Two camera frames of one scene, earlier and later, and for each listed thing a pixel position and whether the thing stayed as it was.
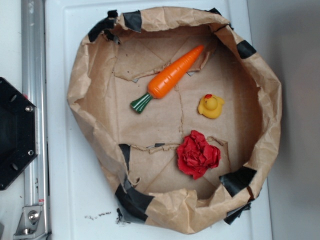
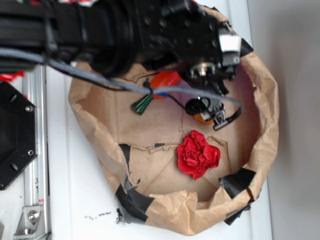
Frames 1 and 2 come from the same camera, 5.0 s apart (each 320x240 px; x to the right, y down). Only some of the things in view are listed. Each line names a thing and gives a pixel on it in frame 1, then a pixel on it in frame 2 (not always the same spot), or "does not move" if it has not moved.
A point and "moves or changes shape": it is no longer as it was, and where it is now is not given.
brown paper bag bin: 182,118 does not move
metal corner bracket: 31,225 does not move
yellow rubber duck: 210,106 moves or changes shape
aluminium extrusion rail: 34,86 does not move
